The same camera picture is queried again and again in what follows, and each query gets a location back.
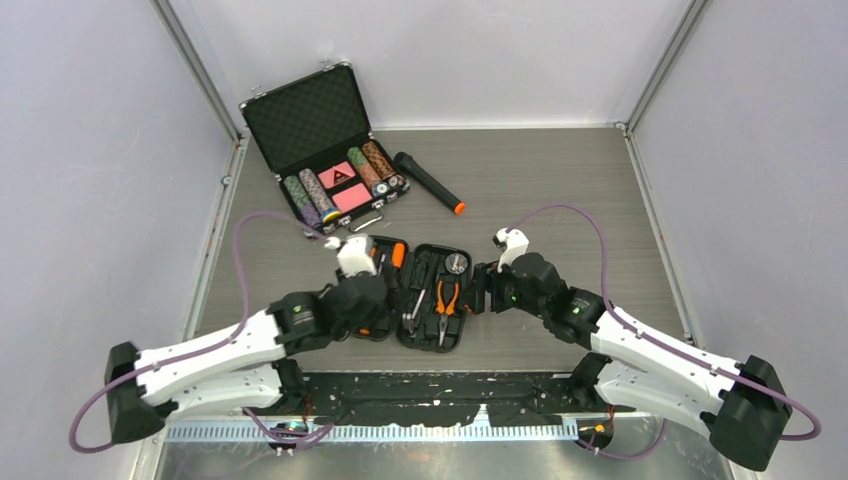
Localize black orange flashlight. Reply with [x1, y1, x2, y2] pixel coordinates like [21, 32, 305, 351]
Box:
[394, 152, 466, 215]

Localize black poker chip case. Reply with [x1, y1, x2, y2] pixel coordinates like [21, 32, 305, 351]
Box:
[239, 62, 411, 239]

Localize pink card deck upper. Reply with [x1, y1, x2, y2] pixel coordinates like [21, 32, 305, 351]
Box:
[317, 160, 358, 191]

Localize orange handled pliers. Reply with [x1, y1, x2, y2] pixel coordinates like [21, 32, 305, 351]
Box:
[436, 276, 460, 346]

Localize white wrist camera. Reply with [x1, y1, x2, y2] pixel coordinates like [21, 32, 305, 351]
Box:
[323, 233, 377, 278]
[493, 228, 529, 273]

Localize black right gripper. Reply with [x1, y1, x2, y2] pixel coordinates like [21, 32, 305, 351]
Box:
[459, 259, 548, 320]

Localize pink card deck lower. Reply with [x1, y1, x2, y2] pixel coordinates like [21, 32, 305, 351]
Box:
[331, 183, 373, 213]

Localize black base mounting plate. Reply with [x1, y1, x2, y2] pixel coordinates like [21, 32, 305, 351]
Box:
[253, 372, 609, 427]

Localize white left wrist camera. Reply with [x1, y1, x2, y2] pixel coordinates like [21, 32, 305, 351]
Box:
[323, 233, 377, 278]

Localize round tape measure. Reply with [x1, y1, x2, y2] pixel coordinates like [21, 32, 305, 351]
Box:
[444, 252, 469, 275]

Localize black plastic tool case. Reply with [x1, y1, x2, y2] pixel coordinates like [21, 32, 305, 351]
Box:
[352, 236, 472, 353]

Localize small claw hammer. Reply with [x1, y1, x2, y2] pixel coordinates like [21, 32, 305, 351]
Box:
[404, 259, 437, 336]

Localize pink card deck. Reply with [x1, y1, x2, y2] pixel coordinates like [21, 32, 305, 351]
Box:
[317, 160, 358, 191]
[331, 183, 373, 213]

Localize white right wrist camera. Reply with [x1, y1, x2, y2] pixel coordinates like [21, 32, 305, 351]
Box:
[493, 228, 529, 273]

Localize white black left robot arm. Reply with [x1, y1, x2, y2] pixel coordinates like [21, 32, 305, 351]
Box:
[106, 274, 391, 444]

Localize long black orange screwdriver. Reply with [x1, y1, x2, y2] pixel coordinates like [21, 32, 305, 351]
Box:
[391, 242, 407, 270]

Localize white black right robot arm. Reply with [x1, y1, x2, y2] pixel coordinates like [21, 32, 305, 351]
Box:
[458, 253, 793, 471]

